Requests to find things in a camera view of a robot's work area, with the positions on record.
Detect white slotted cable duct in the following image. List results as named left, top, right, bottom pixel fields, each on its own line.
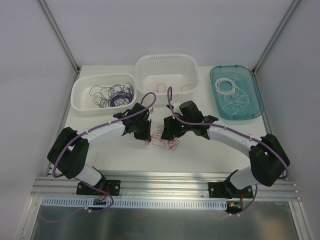
left=41, top=196, right=227, bottom=211

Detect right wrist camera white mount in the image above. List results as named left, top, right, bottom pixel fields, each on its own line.
left=166, top=101, right=181, bottom=113

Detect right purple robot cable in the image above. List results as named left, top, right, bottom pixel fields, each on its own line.
left=166, top=86, right=291, bottom=220

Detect loose white wires in tray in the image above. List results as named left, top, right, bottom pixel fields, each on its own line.
left=221, top=87, right=251, bottom=118

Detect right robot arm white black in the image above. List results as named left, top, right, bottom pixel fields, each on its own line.
left=161, top=100, right=290, bottom=199

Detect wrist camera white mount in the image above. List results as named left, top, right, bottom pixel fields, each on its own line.
left=145, top=107, right=154, bottom=115
left=166, top=101, right=181, bottom=113

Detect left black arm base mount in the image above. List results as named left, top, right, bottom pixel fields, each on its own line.
left=76, top=179, right=121, bottom=196

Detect teal transparent plastic tray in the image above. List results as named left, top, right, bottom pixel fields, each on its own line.
left=209, top=65, right=265, bottom=121

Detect right aluminium frame post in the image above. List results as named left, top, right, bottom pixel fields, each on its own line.
left=252, top=0, right=302, bottom=76

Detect white perforated basket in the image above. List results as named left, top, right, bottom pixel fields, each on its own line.
left=70, top=73, right=137, bottom=115

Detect aluminium frame post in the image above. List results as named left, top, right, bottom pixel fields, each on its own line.
left=252, top=0, right=302, bottom=76
left=36, top=0, right=81, bottom=73

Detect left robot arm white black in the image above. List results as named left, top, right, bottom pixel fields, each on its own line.
left=47, top=103, right=151, bottom=195

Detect white plastic tub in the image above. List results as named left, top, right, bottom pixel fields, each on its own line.
left=135, top=53, right=200, bottom=95

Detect purple wire bundle in basket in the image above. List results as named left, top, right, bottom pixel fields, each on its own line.
left=88, top=81, right=136, bottom=110

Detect left aluminium frame post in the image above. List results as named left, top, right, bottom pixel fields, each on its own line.
left=36, top=0, right=81, bottom=73

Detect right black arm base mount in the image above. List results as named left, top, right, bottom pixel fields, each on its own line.
left=207, top=182, right=254, bottom=199

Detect coiled white wire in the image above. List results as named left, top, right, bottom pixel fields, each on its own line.
left=215, top=77, right=238, bottom=96

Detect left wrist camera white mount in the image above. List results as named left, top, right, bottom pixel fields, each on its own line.
left=145, top=107, right=154, bottom=115

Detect aluminium mounting rail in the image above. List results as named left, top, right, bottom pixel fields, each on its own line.
left=30, top=170, right=302, bottom=202

